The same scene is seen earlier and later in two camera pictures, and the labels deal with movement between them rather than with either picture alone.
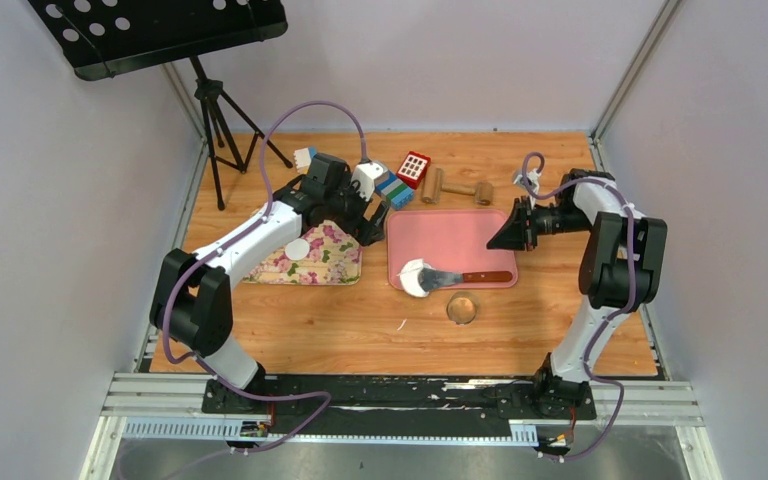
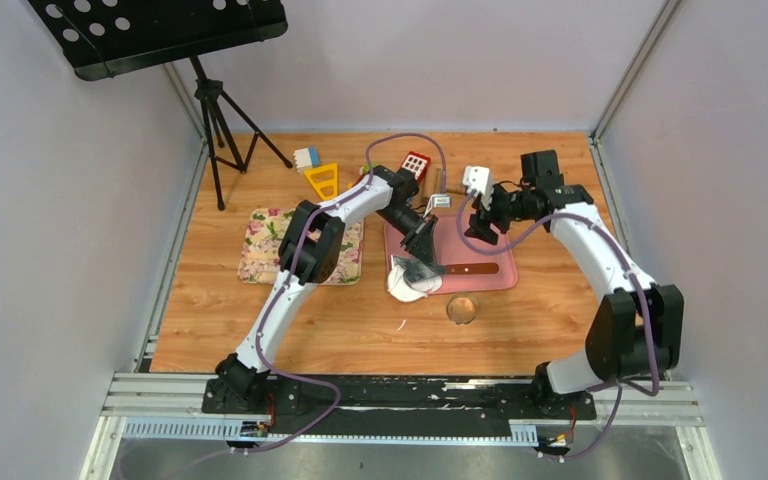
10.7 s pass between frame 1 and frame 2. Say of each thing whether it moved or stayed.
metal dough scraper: moved
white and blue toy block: stayed
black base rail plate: stayed
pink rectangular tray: stayed
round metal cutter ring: stayed
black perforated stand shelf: stayed
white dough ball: moved
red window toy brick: stayed
